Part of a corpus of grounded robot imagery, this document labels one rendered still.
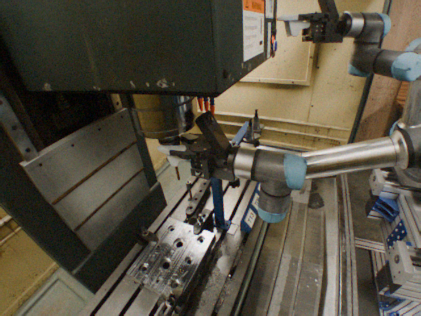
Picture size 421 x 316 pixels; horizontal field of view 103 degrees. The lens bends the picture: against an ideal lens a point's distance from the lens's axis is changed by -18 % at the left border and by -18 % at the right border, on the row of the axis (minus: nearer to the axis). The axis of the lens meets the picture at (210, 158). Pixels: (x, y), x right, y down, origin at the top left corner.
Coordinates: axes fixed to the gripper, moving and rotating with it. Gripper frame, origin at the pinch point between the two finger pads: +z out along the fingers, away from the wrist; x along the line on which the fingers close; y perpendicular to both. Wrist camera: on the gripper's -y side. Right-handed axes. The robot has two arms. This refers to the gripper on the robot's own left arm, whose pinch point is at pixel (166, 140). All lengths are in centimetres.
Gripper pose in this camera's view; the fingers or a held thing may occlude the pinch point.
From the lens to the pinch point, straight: 55.4
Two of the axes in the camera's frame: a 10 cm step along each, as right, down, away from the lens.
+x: 4.3, -5.4, 7.2
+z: -9.0, -1.8, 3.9
